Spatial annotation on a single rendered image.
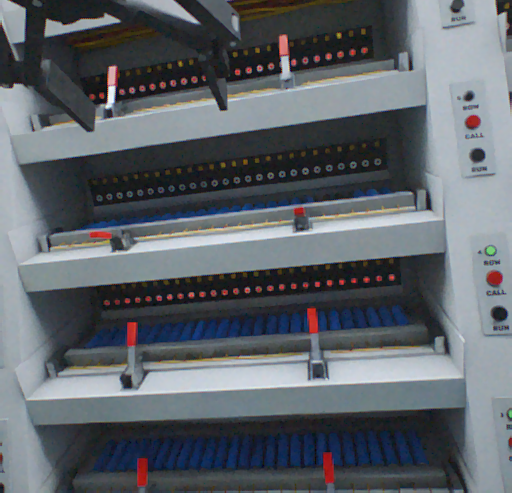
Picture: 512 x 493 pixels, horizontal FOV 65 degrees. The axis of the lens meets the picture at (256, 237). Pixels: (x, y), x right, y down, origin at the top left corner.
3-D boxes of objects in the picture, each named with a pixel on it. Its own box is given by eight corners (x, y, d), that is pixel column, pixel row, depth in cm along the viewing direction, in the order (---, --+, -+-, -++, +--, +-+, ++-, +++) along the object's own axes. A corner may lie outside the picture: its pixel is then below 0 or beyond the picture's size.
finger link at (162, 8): (64, -51, 26) (71, -69, 25) (213, 26, 33) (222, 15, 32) (60, -1, 25) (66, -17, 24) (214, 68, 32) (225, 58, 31)
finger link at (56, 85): (48, 89, 33) (40, 90, 34) (94, 132, 40) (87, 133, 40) (50, 58, 34) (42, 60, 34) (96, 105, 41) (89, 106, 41)
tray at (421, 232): (445, 252, 52) (444, 179, 50) (25, 292, 61) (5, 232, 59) (407, 214, 71) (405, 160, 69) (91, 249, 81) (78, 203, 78)
